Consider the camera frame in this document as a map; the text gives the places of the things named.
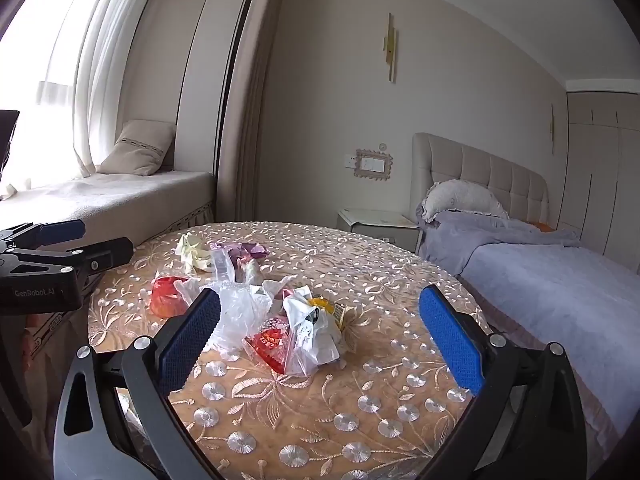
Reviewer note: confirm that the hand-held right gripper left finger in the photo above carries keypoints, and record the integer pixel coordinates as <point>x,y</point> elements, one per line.
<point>192,342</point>

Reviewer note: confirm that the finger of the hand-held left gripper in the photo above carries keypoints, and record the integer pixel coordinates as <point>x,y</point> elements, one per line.
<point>60,230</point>
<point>107,254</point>

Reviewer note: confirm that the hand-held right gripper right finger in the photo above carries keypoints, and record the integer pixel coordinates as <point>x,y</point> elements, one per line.
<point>450,340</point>

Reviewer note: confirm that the red plastic wrapper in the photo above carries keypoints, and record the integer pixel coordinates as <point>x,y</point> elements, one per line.
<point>167,296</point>

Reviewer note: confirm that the clear plastic bag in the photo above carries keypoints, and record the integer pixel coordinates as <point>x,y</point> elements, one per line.
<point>240,310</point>

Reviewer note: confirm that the red packet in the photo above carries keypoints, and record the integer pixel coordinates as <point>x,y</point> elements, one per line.
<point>267,346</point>

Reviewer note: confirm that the clear plastic packet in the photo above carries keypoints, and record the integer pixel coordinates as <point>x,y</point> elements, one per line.
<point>222,267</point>

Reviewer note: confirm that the pink item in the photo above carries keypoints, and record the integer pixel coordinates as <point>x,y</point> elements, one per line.
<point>192,252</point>

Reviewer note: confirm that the purple wrapper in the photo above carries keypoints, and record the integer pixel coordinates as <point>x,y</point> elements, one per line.
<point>246,250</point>

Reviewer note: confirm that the white plastic bag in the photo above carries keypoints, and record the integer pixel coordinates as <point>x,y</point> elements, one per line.
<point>305,332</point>

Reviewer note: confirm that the yellow packet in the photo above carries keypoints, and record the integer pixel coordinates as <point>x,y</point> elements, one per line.
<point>325,305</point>

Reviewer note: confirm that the cardboard box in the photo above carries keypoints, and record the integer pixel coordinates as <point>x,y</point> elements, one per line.
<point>50,327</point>

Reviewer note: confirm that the beige window seat pad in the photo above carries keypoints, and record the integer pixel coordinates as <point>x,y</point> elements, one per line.
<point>125,200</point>

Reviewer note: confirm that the purple blanket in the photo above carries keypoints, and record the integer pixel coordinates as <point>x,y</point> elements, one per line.
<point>480,240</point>

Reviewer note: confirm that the dark flat object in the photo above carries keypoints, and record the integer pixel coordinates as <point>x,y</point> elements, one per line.
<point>7,135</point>

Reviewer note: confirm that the beige cushion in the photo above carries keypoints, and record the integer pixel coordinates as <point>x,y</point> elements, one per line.
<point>137,147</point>

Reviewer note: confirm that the bed with lavender bedspread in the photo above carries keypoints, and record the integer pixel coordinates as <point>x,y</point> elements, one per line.
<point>560,290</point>

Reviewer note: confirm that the embroidered lace tablecloth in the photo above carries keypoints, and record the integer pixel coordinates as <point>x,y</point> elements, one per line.
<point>350,270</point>

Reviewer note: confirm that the white nightstand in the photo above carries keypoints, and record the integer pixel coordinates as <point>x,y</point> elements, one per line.
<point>375,222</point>

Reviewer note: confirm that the white ruffled pillow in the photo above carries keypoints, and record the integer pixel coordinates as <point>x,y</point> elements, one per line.
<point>462,200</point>

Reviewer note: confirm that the white sheer curtain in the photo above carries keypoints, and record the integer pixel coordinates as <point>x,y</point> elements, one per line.
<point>90,60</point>

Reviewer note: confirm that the beige tufted headboard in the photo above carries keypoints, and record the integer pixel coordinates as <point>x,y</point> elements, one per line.
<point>480,165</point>

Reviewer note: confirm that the beige wardrobe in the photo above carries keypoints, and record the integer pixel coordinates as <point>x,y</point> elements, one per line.
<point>605,170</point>

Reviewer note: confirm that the framed wall switch panel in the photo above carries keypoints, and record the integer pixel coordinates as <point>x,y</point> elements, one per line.
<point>374,164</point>

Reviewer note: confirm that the short gold wall lamp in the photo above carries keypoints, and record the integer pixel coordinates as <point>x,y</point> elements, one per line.
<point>553,127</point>

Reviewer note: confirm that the long gold wall lamp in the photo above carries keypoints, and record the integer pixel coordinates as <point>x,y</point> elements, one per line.
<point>390,45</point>

